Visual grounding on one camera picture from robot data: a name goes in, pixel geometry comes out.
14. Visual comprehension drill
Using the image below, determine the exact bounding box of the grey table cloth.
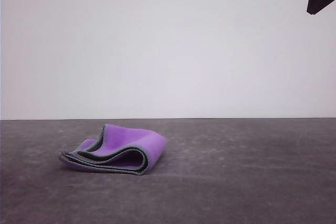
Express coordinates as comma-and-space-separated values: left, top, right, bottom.
0, 118, 336, 224

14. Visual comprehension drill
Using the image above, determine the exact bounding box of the purple towel with grey hem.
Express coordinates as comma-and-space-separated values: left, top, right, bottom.
58, 123, 168, 176

